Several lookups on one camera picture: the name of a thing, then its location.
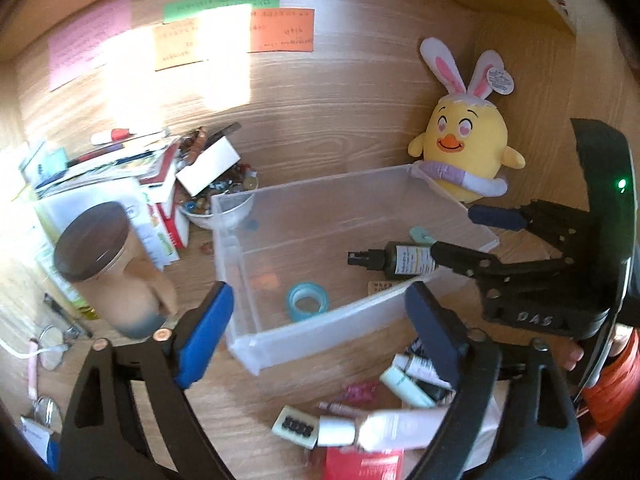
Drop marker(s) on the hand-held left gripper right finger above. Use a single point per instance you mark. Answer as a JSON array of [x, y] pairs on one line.
[[430, 330]]

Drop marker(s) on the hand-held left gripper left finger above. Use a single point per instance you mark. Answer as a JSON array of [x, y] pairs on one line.
[[205, 330]]

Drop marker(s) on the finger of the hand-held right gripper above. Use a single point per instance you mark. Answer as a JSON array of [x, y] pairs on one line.
[[495, 216], [460, 257]]

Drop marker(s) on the dark spray bottle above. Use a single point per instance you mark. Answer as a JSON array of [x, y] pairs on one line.
[[405, 260]]

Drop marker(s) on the light green tube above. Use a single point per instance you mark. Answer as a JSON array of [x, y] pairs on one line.
[[405, 386]]

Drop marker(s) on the clear plastic storage box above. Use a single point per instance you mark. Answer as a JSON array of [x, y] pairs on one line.
[[280, 345]]

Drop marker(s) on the pink white pen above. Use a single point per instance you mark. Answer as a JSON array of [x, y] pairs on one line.
[[342, 408]]

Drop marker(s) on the white tile with black marks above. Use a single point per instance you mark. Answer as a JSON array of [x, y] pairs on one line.
[[295, 427]]

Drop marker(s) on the red packet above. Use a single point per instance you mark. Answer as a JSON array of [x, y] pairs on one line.
[[362, 465]]

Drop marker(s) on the person's right forearm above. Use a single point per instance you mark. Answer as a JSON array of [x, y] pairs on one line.
[[617, 390]]

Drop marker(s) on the person's right hand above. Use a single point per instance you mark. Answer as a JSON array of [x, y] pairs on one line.
[[572, 358]]

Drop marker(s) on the white cosmetic tube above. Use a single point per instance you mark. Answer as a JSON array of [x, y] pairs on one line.
[[390, 427], [417, 367]]

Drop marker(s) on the yellow chick plush toy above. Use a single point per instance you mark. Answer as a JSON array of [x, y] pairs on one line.
[[465, 155]]

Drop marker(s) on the light blue tape roll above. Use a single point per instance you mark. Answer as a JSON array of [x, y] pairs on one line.
[[296, 310]]

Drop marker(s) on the red white carton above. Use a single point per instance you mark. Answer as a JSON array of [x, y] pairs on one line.
[[175, 225]]

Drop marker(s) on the white green carton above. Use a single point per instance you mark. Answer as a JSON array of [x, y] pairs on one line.
[[150, 232]]

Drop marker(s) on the white bowl of beads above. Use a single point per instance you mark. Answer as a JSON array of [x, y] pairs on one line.
[[225, 212]]

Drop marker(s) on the tan canister with brown lid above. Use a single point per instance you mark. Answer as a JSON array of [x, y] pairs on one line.
[[100, 240]]

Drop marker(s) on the white cardboard box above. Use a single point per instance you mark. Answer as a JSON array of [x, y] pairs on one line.
[[210, 162]]

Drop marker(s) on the round eyeglasses with pink temples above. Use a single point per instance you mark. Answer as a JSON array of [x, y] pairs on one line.
[[33, 370]]

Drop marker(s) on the stack of books and papers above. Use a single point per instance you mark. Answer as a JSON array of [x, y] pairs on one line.
[[115, 162]]

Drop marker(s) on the blue white carton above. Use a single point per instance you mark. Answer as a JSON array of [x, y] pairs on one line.
[[36, 437]]

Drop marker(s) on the red white tube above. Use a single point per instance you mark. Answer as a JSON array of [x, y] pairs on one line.
[[112, 135]]

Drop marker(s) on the pink sticky note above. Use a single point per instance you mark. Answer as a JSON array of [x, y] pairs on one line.
[[85, 45]]

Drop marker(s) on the green sticky note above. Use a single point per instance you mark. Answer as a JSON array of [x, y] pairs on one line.
[[220, 6]]

